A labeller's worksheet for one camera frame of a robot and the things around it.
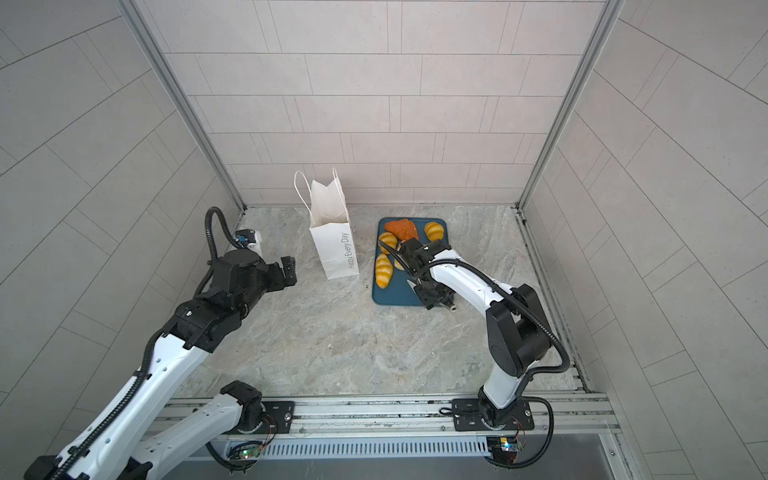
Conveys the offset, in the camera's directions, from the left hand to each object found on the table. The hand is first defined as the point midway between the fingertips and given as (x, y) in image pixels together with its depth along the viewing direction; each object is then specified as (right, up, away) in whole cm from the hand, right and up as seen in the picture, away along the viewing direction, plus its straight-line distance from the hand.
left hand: (286, 258), depth 72 cm
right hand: (+38, -14, +14) cm, 43 cm away
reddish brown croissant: (+29, +7, +34) cm, 45 cm away
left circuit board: (-5, -42, -7) cm, 43 cm away
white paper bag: (+4, +13, +24) cm, 28 cm away
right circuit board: (+52, -44, -4) cm, 68 cm away
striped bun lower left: (+22, -6, +22) cm, 32 cm away
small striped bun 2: (+24, +4, +30) cm, 39 cm away
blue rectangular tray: (+25, -10, +22) cm, 35 cm away
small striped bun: (+40, +6, +33) cm, 52 cm away
